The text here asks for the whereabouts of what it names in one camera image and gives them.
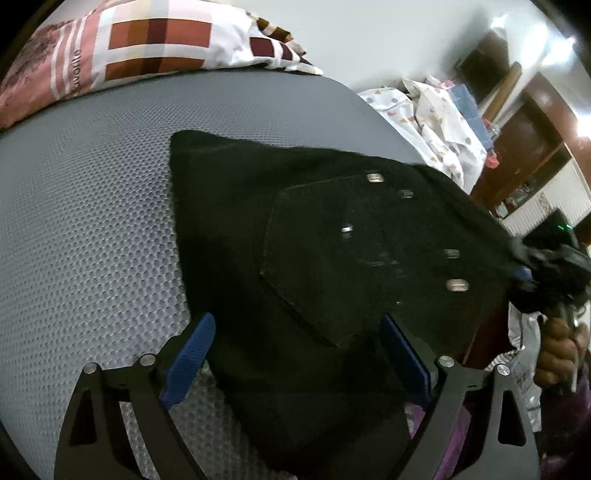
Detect white polka-dot sheet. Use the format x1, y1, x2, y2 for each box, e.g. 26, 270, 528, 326
358, 76, 488, 195

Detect wooden plank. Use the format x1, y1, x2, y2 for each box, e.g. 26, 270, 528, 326
482, 62, 522, 121

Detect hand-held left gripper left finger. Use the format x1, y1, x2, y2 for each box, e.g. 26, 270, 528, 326
53, 313, 217, 480

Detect grey mesh mattress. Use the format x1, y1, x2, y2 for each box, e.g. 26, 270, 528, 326
0, 71, 426, 480

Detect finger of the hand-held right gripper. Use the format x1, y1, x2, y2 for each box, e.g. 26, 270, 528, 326
510, 265, 539, 294

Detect dark wooden wardrobe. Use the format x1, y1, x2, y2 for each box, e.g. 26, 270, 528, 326
471, 74, 583, 213

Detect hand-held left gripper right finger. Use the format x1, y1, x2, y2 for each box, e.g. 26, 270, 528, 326
379, 314, 541, 480

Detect person's right hand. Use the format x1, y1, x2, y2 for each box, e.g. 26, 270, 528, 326
533, 318, 589, 395

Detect patchwork red white pillow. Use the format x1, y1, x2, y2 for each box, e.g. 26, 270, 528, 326
0, 0, 324, 132

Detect blue checked cloth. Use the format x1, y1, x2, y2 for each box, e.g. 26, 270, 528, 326
450, 85, 488, 144

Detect black pants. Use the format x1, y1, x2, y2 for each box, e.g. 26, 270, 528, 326
168, 130, 532, 480

